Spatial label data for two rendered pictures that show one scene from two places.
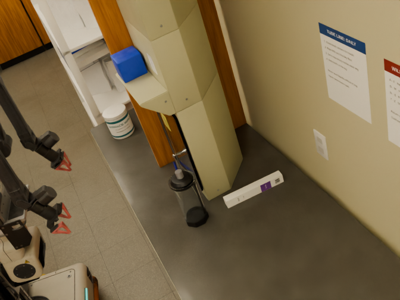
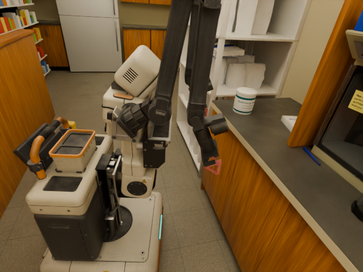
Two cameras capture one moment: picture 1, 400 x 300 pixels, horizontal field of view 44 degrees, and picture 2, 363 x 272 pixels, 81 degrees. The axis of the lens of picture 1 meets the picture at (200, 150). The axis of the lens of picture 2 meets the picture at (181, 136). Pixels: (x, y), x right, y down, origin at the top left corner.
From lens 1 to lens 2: 156 cm
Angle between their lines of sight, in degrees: 5
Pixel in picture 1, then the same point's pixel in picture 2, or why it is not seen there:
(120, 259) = (179, 198)
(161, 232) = (325, 214)
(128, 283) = (183, 218)
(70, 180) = not seen: hidden behind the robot
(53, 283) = (136, 199)
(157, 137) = (308, 119)
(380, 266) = not seen: outside the picture
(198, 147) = not seen: outside the picture
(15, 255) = (139, 171)
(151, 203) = (295, 177)
